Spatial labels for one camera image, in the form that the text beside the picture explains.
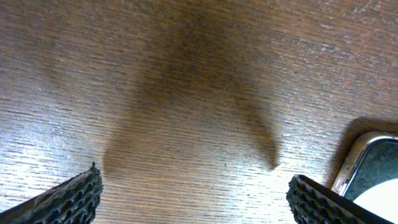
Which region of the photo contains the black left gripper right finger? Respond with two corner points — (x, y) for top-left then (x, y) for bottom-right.
(286, 174), (392, 224)

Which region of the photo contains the black Galaxy flip phone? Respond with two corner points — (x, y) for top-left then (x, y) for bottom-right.
(330, 131), (398, 223)

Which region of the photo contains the beige left gripper left finger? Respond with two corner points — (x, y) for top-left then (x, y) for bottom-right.
(1, 163), (103, 224)

